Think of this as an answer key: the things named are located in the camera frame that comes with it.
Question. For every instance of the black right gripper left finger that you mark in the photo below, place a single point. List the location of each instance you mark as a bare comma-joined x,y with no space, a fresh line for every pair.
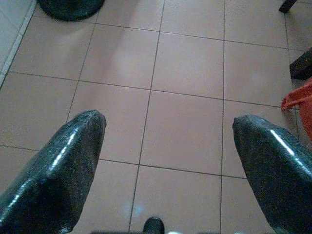
48,182

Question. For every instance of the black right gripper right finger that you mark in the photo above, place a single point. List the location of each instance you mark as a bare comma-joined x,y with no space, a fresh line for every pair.
280,182

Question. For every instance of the red plastic stool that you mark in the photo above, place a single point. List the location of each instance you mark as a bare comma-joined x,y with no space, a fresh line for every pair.
304,104

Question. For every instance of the black robot foot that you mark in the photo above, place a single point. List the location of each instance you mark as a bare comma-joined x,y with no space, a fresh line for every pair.
153,226

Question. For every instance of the dark wooden table leg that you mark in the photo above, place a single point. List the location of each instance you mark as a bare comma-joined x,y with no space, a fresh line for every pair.
302,65

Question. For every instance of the black round base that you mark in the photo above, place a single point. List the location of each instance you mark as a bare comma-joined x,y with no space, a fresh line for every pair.
70,9

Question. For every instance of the dark furniture leg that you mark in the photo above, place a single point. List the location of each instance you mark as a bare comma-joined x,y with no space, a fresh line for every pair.
287,5

